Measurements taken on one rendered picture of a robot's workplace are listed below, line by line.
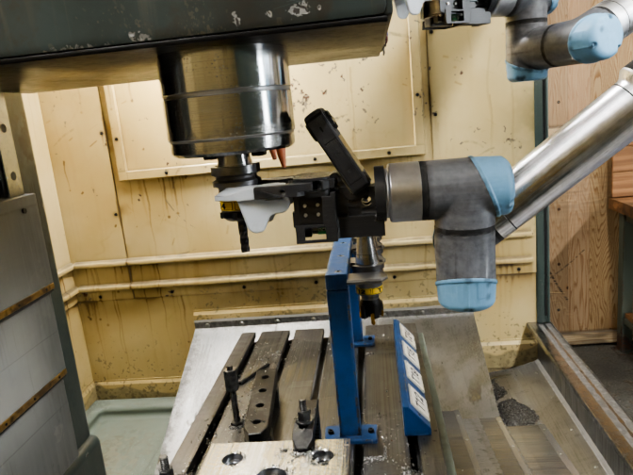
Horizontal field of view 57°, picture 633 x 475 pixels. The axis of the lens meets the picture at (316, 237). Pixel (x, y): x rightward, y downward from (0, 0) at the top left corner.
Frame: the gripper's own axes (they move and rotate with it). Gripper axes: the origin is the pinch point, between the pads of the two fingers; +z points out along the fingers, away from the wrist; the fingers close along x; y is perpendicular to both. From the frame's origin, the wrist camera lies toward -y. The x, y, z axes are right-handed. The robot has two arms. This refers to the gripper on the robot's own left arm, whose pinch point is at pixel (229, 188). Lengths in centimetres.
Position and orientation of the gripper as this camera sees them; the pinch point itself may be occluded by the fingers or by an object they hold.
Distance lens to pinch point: 76.0
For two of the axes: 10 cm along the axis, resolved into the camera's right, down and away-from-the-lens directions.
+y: 0.9, 9.7, 2.2
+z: -9.9, 0.6, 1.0
